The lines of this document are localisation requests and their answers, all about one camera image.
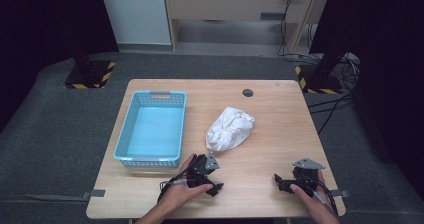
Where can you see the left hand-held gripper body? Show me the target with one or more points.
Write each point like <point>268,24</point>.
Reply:
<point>200,170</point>

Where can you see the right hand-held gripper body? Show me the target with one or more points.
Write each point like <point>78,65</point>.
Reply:
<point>305,177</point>

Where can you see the white cloth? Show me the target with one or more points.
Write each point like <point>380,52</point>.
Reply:
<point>228,130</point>

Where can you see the light blue plastic basket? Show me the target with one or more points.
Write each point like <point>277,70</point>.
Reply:
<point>153,134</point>

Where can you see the person's right hand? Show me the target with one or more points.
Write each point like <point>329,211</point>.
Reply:
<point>316,202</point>

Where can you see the person's left hand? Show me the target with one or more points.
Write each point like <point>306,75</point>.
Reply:
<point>176,195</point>

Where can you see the round grey table grommet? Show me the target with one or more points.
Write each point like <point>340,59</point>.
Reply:
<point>248,92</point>

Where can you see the black hazard-striped stand base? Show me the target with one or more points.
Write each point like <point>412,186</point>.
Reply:
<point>325,85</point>
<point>96,79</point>

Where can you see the black curtain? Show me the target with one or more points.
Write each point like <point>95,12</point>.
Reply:
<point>40,24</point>
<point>390,67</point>

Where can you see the white panel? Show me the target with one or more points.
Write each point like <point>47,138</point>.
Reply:
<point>136,14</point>

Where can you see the grey table edge bracket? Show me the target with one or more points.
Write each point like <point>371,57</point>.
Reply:
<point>340,193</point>
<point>96,193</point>

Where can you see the black stand post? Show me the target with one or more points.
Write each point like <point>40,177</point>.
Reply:
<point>328,65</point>
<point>82,60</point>

